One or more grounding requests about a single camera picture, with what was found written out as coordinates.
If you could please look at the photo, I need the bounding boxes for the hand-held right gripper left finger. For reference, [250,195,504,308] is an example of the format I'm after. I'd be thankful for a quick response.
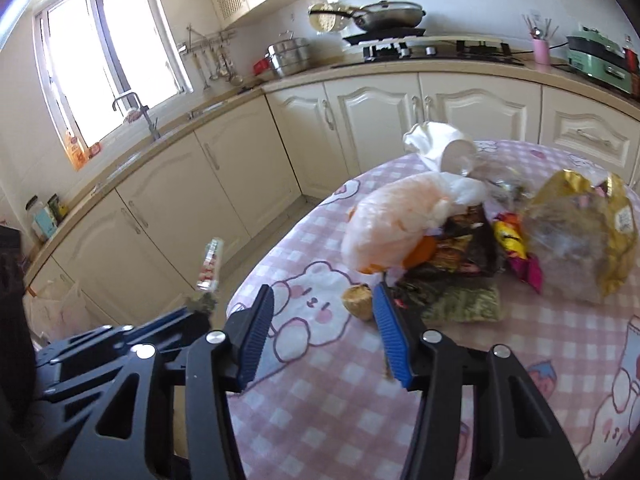
[60,284,276,480]

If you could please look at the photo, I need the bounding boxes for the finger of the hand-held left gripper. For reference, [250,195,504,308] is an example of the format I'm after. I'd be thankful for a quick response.
[34,305,215,408]

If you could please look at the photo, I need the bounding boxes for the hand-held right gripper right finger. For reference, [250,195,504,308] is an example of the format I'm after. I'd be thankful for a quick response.
[372,282,586,480]

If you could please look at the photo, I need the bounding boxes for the gold foil wrapper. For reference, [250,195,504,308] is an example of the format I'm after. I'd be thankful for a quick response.
[341,284,375,322]

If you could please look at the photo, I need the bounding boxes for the clear red-print candy wrapper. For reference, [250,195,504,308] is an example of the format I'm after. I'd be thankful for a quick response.
[184,237,225,315]

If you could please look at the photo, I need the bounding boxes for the dark snack packet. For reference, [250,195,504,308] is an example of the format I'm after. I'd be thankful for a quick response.
[395,207,506,311]

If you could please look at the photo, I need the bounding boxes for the green snack packet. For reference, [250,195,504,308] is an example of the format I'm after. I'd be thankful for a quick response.
[422,285,502,323]

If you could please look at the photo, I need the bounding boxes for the orange peel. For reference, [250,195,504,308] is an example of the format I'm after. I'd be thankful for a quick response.
[405,237,436,268]

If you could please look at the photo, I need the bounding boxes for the clear jar with blue label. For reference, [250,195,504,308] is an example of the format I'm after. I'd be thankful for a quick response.
[25,195,51,241]

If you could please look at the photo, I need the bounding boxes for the pink checkered bunny tablecloth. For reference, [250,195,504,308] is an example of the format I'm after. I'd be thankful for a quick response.
[225,137,640,480]

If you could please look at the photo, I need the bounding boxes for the dark glass jar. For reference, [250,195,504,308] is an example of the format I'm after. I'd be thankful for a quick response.
[47,194,68,226]

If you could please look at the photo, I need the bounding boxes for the white and orange plastic bag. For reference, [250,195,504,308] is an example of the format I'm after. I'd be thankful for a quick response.
[341,172,488,273]

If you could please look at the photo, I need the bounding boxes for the magenta candy wrapper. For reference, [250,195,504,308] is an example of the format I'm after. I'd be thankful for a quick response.
[505,252,543,293]

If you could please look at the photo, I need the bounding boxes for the yellow candy wrapper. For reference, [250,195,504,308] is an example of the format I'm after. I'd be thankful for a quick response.
[492,212,530,261]

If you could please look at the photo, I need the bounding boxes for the cream kitchen base cabinets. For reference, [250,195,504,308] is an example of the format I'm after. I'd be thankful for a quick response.
[22,67,640,341]

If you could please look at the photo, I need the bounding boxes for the orange packet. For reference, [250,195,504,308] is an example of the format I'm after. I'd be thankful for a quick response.
[64,130,91,171]

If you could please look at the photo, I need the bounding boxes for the white paper cup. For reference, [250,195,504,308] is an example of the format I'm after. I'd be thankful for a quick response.
[442,139,478,176]

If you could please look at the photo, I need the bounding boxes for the gold and clear plastic bag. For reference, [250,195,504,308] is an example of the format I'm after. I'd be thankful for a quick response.
[522,169,640,306]

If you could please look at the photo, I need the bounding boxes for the metal sink faucet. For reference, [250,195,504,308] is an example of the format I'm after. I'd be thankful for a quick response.
[112,92,162,141]

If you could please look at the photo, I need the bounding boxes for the stainless steel pot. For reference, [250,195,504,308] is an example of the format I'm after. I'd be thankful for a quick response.
[265,31,313,78]

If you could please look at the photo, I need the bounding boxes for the black gas stove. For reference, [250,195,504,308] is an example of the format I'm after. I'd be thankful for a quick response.
[331,37,526,68]

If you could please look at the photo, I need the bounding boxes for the kitchen window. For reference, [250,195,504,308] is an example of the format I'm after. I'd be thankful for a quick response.
[32,0,196,148]

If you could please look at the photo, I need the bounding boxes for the black induction cooker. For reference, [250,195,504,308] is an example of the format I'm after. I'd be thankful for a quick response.
[341,27,428,46]

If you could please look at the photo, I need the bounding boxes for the round bamboo strainer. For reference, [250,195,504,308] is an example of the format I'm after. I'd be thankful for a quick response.
[307,2,353,33]

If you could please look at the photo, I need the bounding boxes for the grey frying pan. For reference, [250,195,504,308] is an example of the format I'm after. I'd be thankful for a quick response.
[350,1,427,31]

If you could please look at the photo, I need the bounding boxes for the pink utensil holder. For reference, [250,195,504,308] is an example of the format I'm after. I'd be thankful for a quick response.
[522,12,560,66]

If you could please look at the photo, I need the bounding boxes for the green electric cooker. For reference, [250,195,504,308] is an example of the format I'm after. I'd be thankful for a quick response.
[565,30,636,93]

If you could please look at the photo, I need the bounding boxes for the red bottle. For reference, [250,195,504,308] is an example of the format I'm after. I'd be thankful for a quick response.
[622,35,640,98]

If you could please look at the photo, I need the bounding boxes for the wall rail with utensils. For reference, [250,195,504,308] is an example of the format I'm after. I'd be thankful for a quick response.
[177,24,246,91]

